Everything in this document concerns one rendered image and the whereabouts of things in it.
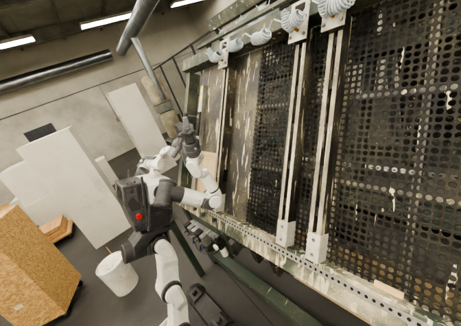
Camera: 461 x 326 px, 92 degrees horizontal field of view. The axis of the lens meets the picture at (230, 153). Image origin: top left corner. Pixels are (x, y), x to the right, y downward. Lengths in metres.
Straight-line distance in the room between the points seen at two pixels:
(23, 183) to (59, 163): 1.99
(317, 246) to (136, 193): 0.96
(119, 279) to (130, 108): 3.43
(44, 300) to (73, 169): 1.54
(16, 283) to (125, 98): 3.47
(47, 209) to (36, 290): 2.77
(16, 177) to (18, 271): 2.85
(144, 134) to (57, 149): 2.06
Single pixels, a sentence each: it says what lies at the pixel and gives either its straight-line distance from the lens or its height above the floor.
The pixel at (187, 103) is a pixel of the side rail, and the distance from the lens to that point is 2.10.
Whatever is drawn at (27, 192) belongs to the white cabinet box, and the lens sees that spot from 5.72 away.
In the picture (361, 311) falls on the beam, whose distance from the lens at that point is 1.14.
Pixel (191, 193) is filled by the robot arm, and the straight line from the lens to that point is 1.27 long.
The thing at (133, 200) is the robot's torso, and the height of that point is 1.32.
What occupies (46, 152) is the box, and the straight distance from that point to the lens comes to 3.76.
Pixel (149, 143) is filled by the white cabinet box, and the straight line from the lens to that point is 5.35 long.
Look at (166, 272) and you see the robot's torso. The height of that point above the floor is 0.76.
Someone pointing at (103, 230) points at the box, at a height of 0.20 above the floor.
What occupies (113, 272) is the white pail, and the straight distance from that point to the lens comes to 2.84.
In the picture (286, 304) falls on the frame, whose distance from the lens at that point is 1.94.
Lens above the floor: 1.82
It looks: 22 degrees down
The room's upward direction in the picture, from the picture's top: 22 degrees counter-clockwise
